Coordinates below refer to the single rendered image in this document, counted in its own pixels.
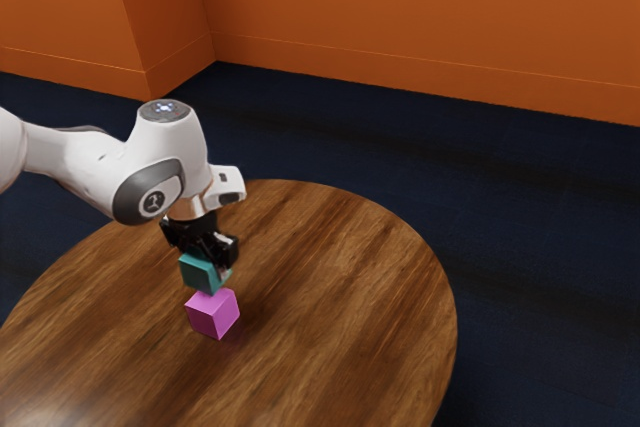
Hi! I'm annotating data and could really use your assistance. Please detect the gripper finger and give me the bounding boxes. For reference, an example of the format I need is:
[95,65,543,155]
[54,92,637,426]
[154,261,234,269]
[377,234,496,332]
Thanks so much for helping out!
[198,237,238,284]

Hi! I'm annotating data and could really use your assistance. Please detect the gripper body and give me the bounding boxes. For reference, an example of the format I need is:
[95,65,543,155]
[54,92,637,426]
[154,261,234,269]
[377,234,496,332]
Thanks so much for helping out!
[158,210,240,254]

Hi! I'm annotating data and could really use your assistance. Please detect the teal block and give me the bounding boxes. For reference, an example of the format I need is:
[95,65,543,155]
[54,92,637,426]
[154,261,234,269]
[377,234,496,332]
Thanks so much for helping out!
[177,252,228,295]

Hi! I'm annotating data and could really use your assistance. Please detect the pink block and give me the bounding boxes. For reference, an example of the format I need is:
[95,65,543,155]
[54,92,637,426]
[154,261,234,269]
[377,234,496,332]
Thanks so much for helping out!
[183,287,240,342]

